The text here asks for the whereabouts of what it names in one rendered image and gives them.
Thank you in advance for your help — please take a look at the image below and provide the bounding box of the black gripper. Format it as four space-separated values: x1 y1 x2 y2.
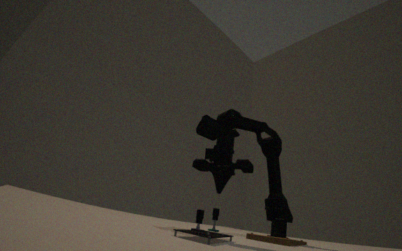
192 142 253 194

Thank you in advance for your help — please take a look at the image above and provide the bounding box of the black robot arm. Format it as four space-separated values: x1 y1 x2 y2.
196 109 293 238

